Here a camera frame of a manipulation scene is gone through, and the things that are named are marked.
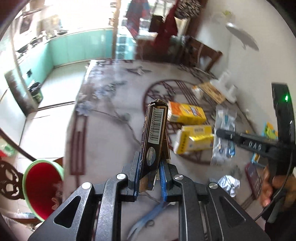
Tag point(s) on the teal base cabinets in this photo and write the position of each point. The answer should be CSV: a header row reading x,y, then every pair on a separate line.
x,y
76,47

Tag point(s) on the person's right hand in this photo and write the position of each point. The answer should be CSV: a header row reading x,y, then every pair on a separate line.
x,y
267,185

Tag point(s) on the clear plastic bag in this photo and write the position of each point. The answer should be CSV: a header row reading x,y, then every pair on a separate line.
x,y
223,153

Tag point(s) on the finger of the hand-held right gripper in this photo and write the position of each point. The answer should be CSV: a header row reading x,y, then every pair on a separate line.
x,y
229,134

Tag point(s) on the white plastic stand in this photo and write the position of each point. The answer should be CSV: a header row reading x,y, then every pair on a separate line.
x,y
227,89

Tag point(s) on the colourful printed card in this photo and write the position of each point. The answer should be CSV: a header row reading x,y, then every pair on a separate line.
x,y
269,131

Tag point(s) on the black hanging bag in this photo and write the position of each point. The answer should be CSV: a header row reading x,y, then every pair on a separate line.
x,y
157,23

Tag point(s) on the black kitchen waste bin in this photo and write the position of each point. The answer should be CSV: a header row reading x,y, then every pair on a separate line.
x,y
35,92

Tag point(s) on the red hanging cloth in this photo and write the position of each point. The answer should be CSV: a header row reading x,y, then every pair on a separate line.
x,y
165,30

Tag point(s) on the small white tissue pack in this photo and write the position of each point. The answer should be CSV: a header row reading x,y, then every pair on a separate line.
x,y
196,91

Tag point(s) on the brown yellow flat box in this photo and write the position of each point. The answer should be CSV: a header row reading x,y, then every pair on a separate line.
x,y
211,92

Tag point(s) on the silver wall shelf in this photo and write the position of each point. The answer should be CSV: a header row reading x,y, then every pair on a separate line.
x,y
242,36

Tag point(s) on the plain brown wooden chair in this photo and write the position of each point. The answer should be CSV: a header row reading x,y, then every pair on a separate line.
x,y
203,53

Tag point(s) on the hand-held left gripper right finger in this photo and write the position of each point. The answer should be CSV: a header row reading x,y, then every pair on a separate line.
x,y
163,185

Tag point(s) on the plaid hanging cloth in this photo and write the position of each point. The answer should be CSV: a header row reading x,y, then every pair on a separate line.
x,y
136,14

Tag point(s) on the green bucket with red inside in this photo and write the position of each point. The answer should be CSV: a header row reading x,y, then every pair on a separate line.
x,y
41,190

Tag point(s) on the black white patterned bag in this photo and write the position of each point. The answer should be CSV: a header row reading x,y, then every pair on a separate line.
x,y
188,8

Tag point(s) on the blue plastic tool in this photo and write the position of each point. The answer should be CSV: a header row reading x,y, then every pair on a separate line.
x,y
144,221

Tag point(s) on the yellow white carton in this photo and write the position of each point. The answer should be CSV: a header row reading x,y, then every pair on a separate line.
x,y
195,139

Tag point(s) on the crumpled silver foil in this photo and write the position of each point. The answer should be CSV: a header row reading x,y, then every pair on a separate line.
x,y
227,184

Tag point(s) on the carved dark wooden chair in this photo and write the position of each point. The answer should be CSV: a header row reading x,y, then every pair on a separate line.
x,y
9,183

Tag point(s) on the red mobile phone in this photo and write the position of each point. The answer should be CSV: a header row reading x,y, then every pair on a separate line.
x,y
253,180

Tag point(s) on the black gold cigarette box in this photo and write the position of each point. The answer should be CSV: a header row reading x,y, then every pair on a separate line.
x,y
153,139

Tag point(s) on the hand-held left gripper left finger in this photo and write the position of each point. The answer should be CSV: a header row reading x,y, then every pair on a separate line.
x,y
137,169

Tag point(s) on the yellow orange carton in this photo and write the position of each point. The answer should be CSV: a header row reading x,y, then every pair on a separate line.
x,y
187,112

